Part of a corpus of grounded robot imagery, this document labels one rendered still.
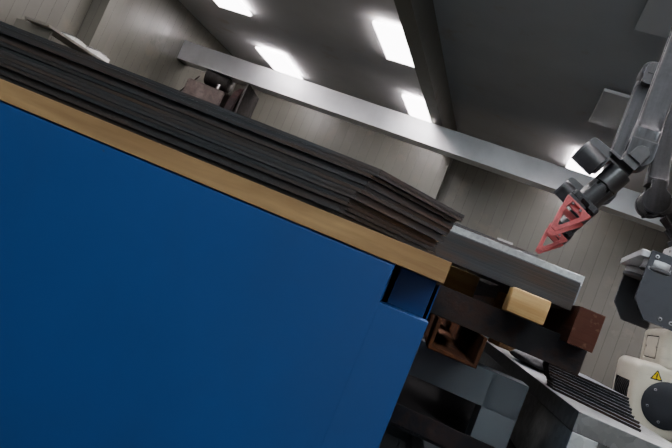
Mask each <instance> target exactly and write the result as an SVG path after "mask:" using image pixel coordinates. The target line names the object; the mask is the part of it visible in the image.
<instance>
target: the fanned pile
mask: <svg viewBox="0 0 672 448"><path fill-rule="evenodd" d="M542 363H543V364H542V366H543V369H544V370H543V372H544V375H545V376H546V379H547V382H548V383H547V384H546V385H547V386H549V387H550V388H551V389H553V390H555V391H557V392H559V393H561V394H563V395H565V396H567V397H569V398H571V399H573V400H575V401H577V402H579V403H581V404H583V405H585V406H587V407H589V408H591V409H593V410H595V411H598V412H600V413H602V414H604V415H606V416H608V417H610V418H612V419H614V420H616V421H618V422H620V423H622V424H624V425H626V426H628V427H630V428H632V429H634V430H636V431H638V432H640V433H641V429H639V428H640V427H641V426H640V425H638V424H639V423H640V422H639V421H637V420H636V419H634V417H635V416H633V415H631V414H632V412H631V411H632V408H630V404H629V401H628V400H629V398H628V397H626V396H624V395H622V394H620V393H618V392H616V391H615V390H613V389H611V388H609V387H607V386H605V385H603V384H601V383H599V382H598V381H596V380H594V379H592V378H590V377H588V376H586V375H584V374H581V373H579V374H578V375H576V374H574V373H571V372H569V371H567V370H564V369H562V368H560V367H557V366H555V365H553V364H550V363H548V362H546V361H543V362H542ZM637 427H638V428H637Z"/></svg>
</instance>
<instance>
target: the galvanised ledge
mask: <svg viewBox="0 0 672 448"><path fill-rule="evenodd" d="M484 351H485V352H486V353H487V354H488V355H489V356H490V357H492V358H493V359H494V360H495V361H496V362H497V363H498V364H499V365H500V366H501V367H502V368H504V369H505V370H506V371H507V372H508V373H509V374H510V375H511V376H512V377H514V378H516V379H518V380H520V381H523V382H524V383H525V384H526V385H527V386H529V389H528V391H529V392H530V393H531V394H532V395H533V396H534V397H535V398H536V399H537V400H539V401H540V402H541V403H542V404H543V405H544V406H545V407H546V408H547V409H548V410H549V411H551V412H552V413H553V414H554V415H555V416H556V417H557V418H558V419H559V420H560V421H561V422H563V423H564V424H565V425H566V426H567V427H568V428H569V429H570V430H571V431H573V432H575V433H577V434H580V435H582V436H584V437H586V438H589V439H591V440H593V441H596V442H598V443H600V444H602V445H605V446H607V447H609V448H672V443H670V442H669V441H667V440H666V439H664V438H662V437H661V436H659V435H657V434H656V433H654V432H652V431H651V430H649V429H648V428H646V427H644V426H643V425H641V424H638V425H640V426H641V427H640V428H639V429H641V433H640V432H638V431H636V430H634V429H632V428H630V427H628V426H626V425H624V424H622V423H620V422H618V421H616V420H614V419H612V418H610V417H608V416H606V415H604V414H602V413H600V412H598V411H595V410H593V409H591V408H589V407H587V406H585V405H583V404H581V403H579V402H577V401H575V400H573V399H571V398H569V397H567V396H565V395H563V394H561V393H559V392H557V391H555V390H553V389H551V388H550V387H549V386H547V385H546V384H547V383H548V382H547V379H546V376H545V375H544V372H541V371H538V370H536V369H534V368H533V367H531V366H529V365H527V364H525V363H523V362H521V361H520V360H518V359H517V358H515V357H514V356H513V355H511V354H510V352H509V351H508V350H506V349H503V348H501V347H498V346H497V345H495V344H493V343H491V342H489V341H488V340H487V342H486V345H485V347H484Z"/></svg>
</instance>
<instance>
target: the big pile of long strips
mask: <svg viewBox="0 0 672 448"><path fill-rule="evenodd" d="M0 79H3V80H5V81H8V82H10V83H13V84H15V85H18V86H20V87H23V88H25V89H27V90H30V91H32V92H35V93H37V94H40V95H42V96H45V97H47V98H49V99H52V100H54V101H57V102H59V103H62V104H64V105H67V106H69V107H72V108H74V109H76V110H79V111H81V112H84V113H86V114H89V115H91V116H94V117H96V118H99V119H101V120H103V121H106V122H108V123H111V124H113V125H116V126H118V127H121V128H123V129H126V130H128V131H130V132H133V133H135V134H138V135H140V136H143V137H145V138H148V139H150V140H152V141H155V142H157V143H160V144H162V145H165V146H167V147H170V148H172V149H175V150H177V151H179V152H182V153H184V154H187V155H189V156H192V157H194V158H197V159H199V160H202V161H204V162H206V163H209V164H211V165H214V166H216V167H219V168H221V169H224V170H226V171H228V172H231V173H233V174H236V175H238V176H241V177H243V178H246V179H248V180H251V181H253V182H255V183H258V184H260V185H263V186H265V187H268V188H270V189H273V190H275V191H278V192H280V193H282V194H285V195H287V196H290V197H292V198H295V199H297V200H300V201H302V202H305V203H307V204H309V205H312V206H314V207H317V208H319V209H322V210H324V211H327V212H329V213H331V214H334V215H336V216H339V217H341V218H344V219H346V220H349V221H351V222H354V223H356V224H358V225H361V226H363V227H366V228H368V229H371V230H373V231H376V232H378V233H381V234H383V235H385V236H388V237H390V238H393V239H395V240H398V241H400V242H403V243H405V244H407V245H410V246H412V247H415V248H417V249H420V250H422V251H425V252H427V253H430V254H432V255H434V256H436V252H435V251H436V249H435V247H436V246H437V245H438V244H439V242H441V243H443V241H444V240H443V239H441V238H442V235H443V236H446V237H447V236H448V233H449V232H450V230H451V229H452V227H453V225H454V224H453V223H455V222H456V221H459V222H462V220H463V218H464V216H465V215H463V214H461V213H459V212H457V211H456V210H454V209H452V208H450V207H448V206H446V205H445V204H443V203H441V202H439V201H437V200H436V199H434V198H432V197H430V196H428V195H427V194H425V193H423V192H421V191H419V190H418V189H416V188H414V187H412V186H410V185H409V184H407V183H405V182H403V181H401V180H400V179H398V178H396V177H394V176H392V175H391V174H389V173H387V172H385V171H383V170H382V169H379V168H377V167H374V166H371V165H369V164H366V163H364V162H361V161H359V160H356V159H353V158H351V157H348V156H346V155H343V154H341V153H338V152H335V151H333V150H330V149H328V148H325V147H323V146H320V145H317V144H315V143H312V142H310V141H307V140H305V139H302V138H299V137H297V136H294V135H292V134H289V133H287V132H284V131H282V130H279V129H276V128H274V127H271V126H269V125H266V124H264V123H261V122H258V121H256V120H253V119H251V118H248V117H246V116H243V115H240V114H238V113H235V112H233V111H230V110H228V109H225V108H222V107H220V106H217V105H215V104H212V103H210V102H207V101H204V100H202V99H199V98H197V97H194V96H192V95H189V94H187V93H184V92H181V91H179V90H176V89H174V88H171V87H169V86H166V85H163V84H161V83H158V82H156V81H153V80H151V79H148V78H145V77H143V76H140V75H138V74H135V73H133V72H130V71H127V70H125V69H122V68H120V67H117V66H115V65H112V64H109V63H107V62H104V61H102V60H99V59H97V58H94V57H92V56H89V55H86V54H84V53H81V52H79V51H76V50H74V49H71V48H68V47H66V46H63V45H61V44H58V43H56V42H53V41H50V40H48V39H45V38H43V37H40V36H38V35H35V34H32V33H30V32H27V31H25V30H22V29H20V28H17V27H14V26H12V25H9V24H7V23H4V22H2V21H0ZM437 243H438V244H437Z"/></svg>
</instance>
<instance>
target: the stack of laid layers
mask: <svg viewBox="0 0 672 448"><path fill-rule="evenodd" d="M441 239H443V240H444V241H443V243H441V242H439V244H438V243H437V244H438V245H437V246H436V247H435V249H436V251H435V252H436V256H437V257H439V258H442V259H444V260H447V261H449V262H452V264H451V266H453V267H455V268H458V269H460V270H463V271H465V272H468V273H470V274H473V275H475V276H477V277H479V278H480V280H479V282H478V285H477V287H476V290H475V292H474V295H480V296H486V297H492V298H496V296H497V294H498V292H503V293H506V294H507V293H508V291H509V288H510V287H516V288H519V289H521V290H524V291H526V292H528V293H531V294H533V295H536V296H538V297H541V298H543V299H546V300H548V301H550V302H551V306H550V307H551V308H557V309H562V310H568V311H571V309H572V306H573V303H574V301H575V298H576V295H577V293H578V290H579V287H580V285H581V283H579V282H577V281H574V280H572V279H569V278H567V277H564V276H562V275H559V274H557V273H554V272H552V271H549V270H547V269H544V268H542V267H539V266H537V265H534V264H532V263H529V262H527V261H524V260H522V259H519V258H517V257H514V256H512V255H509V254H507V253H504V252H502V251H499V250H497V249H494V248H492V247H489V246H487V245H484V244H482V243H479V242H477V241H474V240H472V239H469V238H467V237H464V236H462V235H459V234H457V233H454V232H452V231H450V232H449V233H448V236H447V237H446V236H443V235H442V238H441Z"/></svg>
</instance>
